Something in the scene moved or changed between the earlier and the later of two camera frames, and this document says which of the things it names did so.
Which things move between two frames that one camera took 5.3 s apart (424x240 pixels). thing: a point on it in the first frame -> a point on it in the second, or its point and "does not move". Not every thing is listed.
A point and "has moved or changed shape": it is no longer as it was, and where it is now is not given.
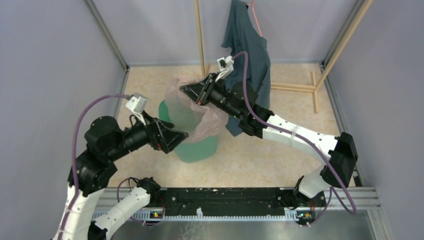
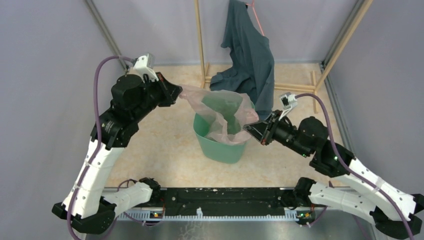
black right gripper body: x=205 y=94 -> x=274 y=128
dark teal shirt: x=244 y=36 does not move
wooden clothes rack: x=290 y=87 does not move
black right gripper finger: x=194 y=90 -> x=257 y=129
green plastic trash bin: x=202 y=125 -> x=215 y=150
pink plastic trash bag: x=200 y=122 has moved or changed shape
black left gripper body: x=153 y=136 -> x=162 y=98
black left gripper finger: x=165 y=125 -> x=172 y=91
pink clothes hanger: x=258 y=26 does not move
